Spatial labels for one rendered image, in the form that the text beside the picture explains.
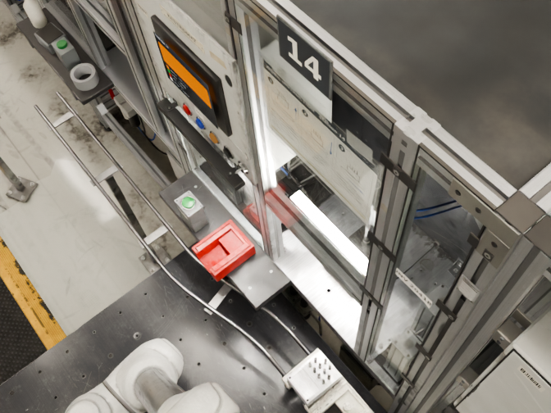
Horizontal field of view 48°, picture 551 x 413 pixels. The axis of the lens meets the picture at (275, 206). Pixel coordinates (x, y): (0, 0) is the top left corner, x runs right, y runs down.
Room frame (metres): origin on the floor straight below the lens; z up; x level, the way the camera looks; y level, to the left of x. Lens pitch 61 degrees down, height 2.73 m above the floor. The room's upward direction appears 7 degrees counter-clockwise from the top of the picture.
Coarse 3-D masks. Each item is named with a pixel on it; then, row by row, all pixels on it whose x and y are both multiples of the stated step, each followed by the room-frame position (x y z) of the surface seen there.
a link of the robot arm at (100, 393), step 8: (104, 384) 0.48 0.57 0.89; (88, 392) 0.46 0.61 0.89; (96, 392) 0.46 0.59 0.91; (104, 392) 0.45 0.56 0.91; (80, 400) 0.43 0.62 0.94; (88, 400) 0.43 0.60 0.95; (96, 400) 0.42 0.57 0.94; (104, 400) 0.42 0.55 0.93; (112, 400) 0.43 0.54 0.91; (72, 408) 0.41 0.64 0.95; (80, 408) 0.40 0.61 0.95; (88, 408) 0.40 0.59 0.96; (96, 408) 0.40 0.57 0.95; (104, 408) 0.40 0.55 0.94; (112, 408) 0.40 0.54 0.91; (120, 408) 0.40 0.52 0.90
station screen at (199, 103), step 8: (160, 40) 1.02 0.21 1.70; (160, 48) 1.03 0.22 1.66; (168, 48) 0.99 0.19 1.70; (176, 56) 0.96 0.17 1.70; (184, 64) 0.93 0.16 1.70; (168, 72) 1.03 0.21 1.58; (192, 72) 0.91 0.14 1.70; (176, 80) 1.00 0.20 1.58; (200, 80) 0.89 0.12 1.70; (184, 88) 0.97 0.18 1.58; (208, 88) 0.86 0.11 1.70; (192, 96) 0.94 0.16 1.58; (208, 96) 0.87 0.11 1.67; (200, 104) 0.91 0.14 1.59; (208, 112) 0.89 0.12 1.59; (216, 128) 0.87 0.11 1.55
